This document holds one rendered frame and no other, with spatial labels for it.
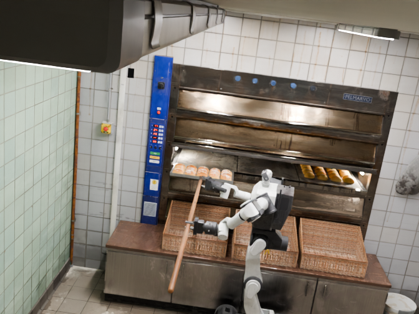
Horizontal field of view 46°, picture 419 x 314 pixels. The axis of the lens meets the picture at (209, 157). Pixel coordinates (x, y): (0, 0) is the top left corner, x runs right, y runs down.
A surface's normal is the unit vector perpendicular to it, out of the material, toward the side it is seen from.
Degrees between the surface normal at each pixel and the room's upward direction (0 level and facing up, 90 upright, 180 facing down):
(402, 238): 90
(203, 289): 90
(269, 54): 90
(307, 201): 72
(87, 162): 90
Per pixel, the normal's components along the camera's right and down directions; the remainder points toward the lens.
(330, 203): -0.03, -0.06
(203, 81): -0.05, 0.30
